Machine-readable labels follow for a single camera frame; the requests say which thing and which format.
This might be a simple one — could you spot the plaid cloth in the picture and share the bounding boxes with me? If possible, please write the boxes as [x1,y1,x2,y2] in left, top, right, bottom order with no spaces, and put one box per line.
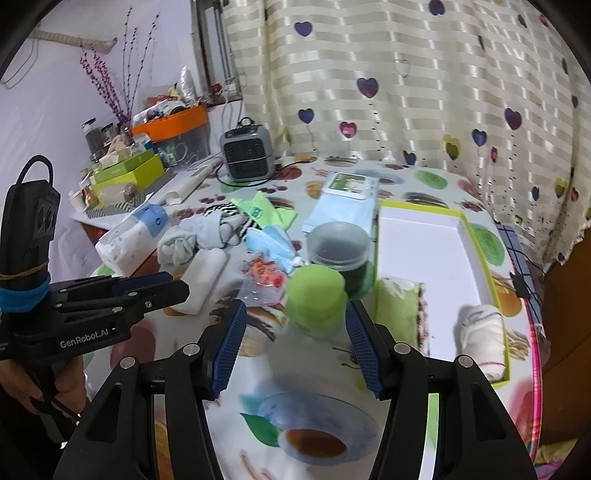
[501,224,546,297]

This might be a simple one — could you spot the food print tablecloth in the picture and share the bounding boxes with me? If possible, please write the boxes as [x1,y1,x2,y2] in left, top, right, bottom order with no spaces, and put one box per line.
[69,157,537,480]

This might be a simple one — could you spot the grey fan heater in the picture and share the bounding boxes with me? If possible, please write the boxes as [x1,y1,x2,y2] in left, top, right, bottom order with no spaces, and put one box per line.
[219,117,277,182]

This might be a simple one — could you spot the green lid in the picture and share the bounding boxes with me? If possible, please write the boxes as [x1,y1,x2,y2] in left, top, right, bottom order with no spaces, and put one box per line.
[284,265,348,339]

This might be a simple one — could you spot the white paper roll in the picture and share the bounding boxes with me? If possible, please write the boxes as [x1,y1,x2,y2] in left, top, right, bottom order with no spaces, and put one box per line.
[165,159,225,205]

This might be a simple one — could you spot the white power cable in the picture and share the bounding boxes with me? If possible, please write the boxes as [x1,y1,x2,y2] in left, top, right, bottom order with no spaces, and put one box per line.
[217,95,247,139]

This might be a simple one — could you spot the clear container with grey lid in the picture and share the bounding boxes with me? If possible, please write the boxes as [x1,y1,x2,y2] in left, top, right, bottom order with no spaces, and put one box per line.
[305,222,375,297]

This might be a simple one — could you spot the clear packet with red print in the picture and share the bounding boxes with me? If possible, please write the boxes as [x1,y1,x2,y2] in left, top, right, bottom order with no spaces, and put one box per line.
[238,256,293,308]

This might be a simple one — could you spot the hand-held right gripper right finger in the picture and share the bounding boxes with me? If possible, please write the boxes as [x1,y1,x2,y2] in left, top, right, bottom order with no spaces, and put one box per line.
[344,300,539,480]

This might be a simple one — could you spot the wet wipes pack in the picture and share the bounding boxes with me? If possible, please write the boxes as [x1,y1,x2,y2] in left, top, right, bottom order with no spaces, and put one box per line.
[302,172,382,237]

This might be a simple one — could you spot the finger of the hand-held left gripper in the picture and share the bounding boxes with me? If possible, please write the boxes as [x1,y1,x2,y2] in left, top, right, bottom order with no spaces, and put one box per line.
[53,281,191,334]
[50,271,175,301]

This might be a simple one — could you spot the beige wall rod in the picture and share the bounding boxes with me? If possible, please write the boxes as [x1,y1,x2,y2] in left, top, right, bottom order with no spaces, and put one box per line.
[32,28,117,49]

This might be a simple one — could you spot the silver foil bag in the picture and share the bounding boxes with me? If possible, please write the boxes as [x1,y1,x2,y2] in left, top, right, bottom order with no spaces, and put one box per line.
[178,67,200,110]

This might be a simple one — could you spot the storage box with orange lid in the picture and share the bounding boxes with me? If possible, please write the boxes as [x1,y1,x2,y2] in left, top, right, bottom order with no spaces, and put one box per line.
[131,105,211,169]

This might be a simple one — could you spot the person's left hand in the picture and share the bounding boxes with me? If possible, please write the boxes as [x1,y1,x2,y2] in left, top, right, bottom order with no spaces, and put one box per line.
[0,357,88,418]

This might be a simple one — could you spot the striped curtain with hearts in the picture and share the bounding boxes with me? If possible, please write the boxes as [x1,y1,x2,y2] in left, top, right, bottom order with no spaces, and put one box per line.
[222,0,591,274]

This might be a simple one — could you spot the purple flower branches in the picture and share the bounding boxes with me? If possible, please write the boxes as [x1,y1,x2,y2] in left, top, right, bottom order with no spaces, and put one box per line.
[79,7,160,126]

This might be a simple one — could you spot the green-edged white box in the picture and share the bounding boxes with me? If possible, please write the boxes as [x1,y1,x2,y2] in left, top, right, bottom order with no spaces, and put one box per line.
[372,199,512,382]

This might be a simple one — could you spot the white and blue tissue pack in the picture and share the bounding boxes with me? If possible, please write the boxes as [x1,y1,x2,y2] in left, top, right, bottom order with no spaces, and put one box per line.
[95,203,172,278]

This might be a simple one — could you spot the pink hula hoop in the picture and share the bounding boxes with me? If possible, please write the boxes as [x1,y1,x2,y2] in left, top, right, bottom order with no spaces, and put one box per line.
[521,258,556,463]

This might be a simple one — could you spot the white towel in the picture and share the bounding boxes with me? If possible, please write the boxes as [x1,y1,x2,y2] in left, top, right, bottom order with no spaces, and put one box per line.
[178,249,230,315]

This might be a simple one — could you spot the green cardboard box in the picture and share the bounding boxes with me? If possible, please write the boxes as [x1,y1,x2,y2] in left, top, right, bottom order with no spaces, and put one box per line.
[90,152,166,206]

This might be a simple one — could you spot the window frame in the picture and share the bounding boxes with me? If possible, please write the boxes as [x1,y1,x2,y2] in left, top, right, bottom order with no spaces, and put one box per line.
[191,0,244,105]

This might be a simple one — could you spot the light green cloth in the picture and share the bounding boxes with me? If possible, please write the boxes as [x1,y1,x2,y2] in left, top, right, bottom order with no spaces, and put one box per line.
[228,191,299,232]

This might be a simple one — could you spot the black power cable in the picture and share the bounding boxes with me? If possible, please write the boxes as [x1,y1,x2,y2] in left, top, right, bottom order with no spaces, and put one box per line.
[210,156,319,191]

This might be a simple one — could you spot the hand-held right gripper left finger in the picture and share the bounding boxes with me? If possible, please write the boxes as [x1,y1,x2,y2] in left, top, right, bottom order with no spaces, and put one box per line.
[53,299,248,480]

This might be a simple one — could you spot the white sock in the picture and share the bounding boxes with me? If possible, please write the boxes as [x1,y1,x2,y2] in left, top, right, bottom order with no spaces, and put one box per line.
[457,304,507,382]

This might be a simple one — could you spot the wooden cabinet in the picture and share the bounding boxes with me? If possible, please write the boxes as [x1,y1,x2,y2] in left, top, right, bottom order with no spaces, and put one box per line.
[538,240,591,449]

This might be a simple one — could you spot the chevron pattern box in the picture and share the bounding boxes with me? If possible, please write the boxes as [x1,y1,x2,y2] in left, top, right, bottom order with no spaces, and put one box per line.
[85,189,154,219]

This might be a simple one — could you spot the green rolled towel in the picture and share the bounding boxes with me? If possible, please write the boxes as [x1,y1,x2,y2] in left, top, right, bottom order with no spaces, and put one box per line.
[373,276,433,357]

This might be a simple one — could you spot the blue face masks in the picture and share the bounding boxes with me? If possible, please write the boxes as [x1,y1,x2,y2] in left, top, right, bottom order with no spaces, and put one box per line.
[244,225,305,274]

